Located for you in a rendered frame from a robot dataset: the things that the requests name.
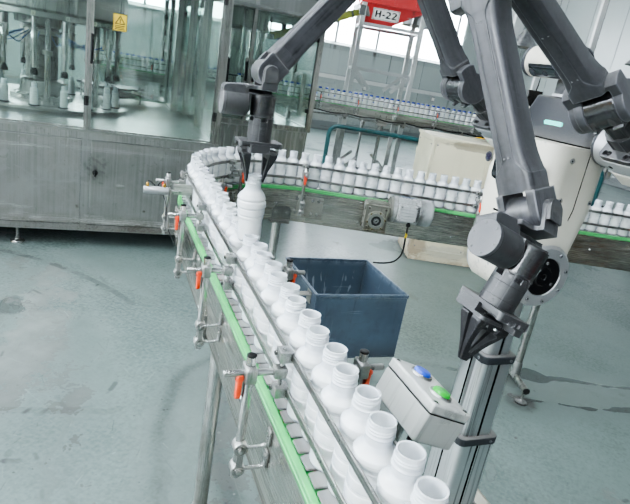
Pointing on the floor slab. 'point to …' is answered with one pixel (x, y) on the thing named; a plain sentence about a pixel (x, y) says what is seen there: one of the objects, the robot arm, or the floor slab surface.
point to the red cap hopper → (380, 18)
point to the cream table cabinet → (437, 151)
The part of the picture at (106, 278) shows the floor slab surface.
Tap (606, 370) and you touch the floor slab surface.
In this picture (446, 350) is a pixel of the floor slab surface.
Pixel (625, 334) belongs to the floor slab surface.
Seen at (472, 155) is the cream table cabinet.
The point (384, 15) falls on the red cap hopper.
